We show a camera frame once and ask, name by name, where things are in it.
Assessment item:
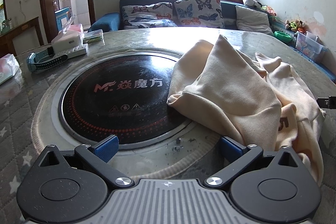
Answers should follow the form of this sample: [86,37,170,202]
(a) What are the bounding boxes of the cream beige sweatshirt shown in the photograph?
[167,36,326,184]

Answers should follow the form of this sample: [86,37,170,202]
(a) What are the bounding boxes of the clear plastic storage box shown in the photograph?
[295,32,327,63]

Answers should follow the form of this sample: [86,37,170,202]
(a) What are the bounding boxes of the round black induction cooktop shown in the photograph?
[58,52,190,149]

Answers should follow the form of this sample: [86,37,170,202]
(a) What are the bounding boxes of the grey quilted star tablecloth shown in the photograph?
[1,27,335,223]

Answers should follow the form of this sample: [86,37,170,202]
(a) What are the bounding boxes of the green plastic bowl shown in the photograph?
[274,31,292,43]

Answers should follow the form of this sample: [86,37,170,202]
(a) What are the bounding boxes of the colourful plush toys pile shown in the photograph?
[285,19,306,34]

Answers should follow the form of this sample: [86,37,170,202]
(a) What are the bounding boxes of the white power strip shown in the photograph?
[55,44,88,59]

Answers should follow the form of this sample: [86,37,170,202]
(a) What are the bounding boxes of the blue corner sofa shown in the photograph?
[88,0,336,83]

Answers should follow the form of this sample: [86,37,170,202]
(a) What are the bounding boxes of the plain grey cushion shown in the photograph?
[235,6,274,36]

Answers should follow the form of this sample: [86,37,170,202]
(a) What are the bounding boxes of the green card stack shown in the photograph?
[83,29,104,44]

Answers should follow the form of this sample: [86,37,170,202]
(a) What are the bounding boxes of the white tissue box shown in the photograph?
[51,16,84,53]

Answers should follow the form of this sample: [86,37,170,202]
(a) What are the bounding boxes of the soft pack pink tissues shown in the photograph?
[0,54,19,84]

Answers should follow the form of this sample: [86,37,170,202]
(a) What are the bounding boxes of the panda plush toy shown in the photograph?
[242,0,262,9]

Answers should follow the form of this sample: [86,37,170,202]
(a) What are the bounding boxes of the dark wooden sideboard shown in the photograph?
[1,16,45,57]

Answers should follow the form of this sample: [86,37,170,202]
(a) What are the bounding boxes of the blue white toy cabinet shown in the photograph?
[55,7,72,32]

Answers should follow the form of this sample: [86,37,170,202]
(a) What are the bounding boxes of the butterfly pillow upright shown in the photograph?
[174,0,225,28]

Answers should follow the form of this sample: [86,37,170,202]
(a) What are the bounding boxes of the butterfly pillow lying left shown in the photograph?
[121,2,177,29]

